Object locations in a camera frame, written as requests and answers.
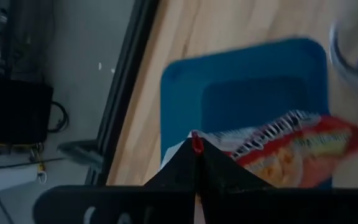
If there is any blue plastic tray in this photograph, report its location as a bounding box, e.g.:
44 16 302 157
160 37 334 189

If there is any coiled black cable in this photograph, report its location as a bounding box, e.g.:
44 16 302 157
47 101 70 134

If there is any black box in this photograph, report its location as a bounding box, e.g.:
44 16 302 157
0 77 55 146

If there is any white cable loop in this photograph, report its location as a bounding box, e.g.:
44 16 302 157
35 170 48 184

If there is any clear plastic container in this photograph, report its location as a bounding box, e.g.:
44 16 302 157
328 20 358 110

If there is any red Maruchan noodle pack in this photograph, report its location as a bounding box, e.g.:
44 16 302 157
162 109 358 189

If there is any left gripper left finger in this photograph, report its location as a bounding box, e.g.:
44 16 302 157
32 138 197 224

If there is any white device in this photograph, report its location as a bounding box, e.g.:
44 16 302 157
0 155 42 196

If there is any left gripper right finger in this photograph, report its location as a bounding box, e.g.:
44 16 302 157
196 139 358 224

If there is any black aluminium table frame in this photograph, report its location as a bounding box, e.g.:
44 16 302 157
85 0 161 187

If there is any yellow plug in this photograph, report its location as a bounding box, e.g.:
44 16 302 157
29 142 48 174

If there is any frame clamp post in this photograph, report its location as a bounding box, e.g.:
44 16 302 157
57 139 104 170

